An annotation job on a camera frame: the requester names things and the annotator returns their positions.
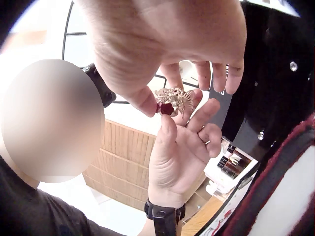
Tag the person's right hand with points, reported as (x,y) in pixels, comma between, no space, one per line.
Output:
(167,36)

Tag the person's left hand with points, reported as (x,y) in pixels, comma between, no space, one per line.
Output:
(174,162)

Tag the person's left thumb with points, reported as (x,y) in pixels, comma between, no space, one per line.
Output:
(167,130)

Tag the person's left little finger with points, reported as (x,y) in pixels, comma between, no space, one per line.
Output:
(214,150)

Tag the person's right little finger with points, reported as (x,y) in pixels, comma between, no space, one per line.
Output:
(235,80)

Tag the person's right middle finger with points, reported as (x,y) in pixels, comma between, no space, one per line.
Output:
(203,75)

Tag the person's left middle finger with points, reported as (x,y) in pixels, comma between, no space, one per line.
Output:
(205,113)

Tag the person's right index finger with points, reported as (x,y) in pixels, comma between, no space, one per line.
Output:
(172,76)

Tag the person's left index finger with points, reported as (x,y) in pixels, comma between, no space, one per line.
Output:
(197,95)

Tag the person's right ring finger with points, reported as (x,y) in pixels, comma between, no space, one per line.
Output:
(219,77)

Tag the person's left ring finger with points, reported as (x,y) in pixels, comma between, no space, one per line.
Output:
(209,132)

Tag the person's right thumb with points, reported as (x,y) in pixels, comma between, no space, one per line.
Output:
(145,103)

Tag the gold brooch with red stone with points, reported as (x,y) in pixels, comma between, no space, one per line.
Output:
(172,105)

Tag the white shelf with small boxes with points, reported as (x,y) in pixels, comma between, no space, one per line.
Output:
(231,162)

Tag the black display stand with gems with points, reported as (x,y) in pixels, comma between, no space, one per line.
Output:
(270,73)

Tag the wooden slatted counter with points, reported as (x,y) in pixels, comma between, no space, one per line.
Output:
(120,159)

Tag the white board with red trim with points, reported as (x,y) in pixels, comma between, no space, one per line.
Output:
(283,186)

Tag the black wrist band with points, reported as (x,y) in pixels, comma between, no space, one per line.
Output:
(163,218)

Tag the person's body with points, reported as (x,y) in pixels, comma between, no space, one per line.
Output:
(37,209)

